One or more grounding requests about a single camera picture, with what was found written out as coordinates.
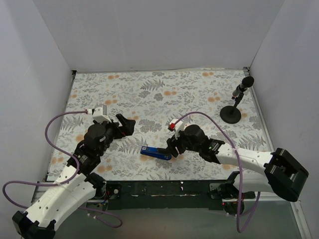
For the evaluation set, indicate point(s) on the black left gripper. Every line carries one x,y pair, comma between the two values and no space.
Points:
119,127

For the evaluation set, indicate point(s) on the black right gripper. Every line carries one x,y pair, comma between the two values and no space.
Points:
173,147

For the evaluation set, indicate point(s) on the blue black stapler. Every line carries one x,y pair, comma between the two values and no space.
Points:
155,152

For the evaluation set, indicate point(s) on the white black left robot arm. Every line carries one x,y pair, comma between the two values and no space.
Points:
76,183

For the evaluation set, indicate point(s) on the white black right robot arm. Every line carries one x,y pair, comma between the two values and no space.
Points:
275,172

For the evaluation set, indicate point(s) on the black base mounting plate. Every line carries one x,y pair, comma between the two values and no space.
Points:
171,194

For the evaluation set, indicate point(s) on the black microphone on stand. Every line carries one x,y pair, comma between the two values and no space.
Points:
231,114

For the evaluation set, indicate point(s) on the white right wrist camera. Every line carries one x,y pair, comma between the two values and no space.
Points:
176,126

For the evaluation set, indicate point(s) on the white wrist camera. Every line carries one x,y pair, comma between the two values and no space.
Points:
99,114
176,126

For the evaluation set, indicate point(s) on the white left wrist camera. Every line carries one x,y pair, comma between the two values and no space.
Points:
99,114

